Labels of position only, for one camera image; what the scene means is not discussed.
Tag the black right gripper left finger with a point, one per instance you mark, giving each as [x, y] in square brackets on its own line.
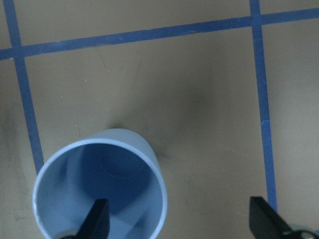
[97, 223]

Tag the blue cup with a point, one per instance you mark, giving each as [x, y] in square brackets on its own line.
[116, 164]

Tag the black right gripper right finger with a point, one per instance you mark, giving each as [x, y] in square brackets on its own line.
[265, 222]

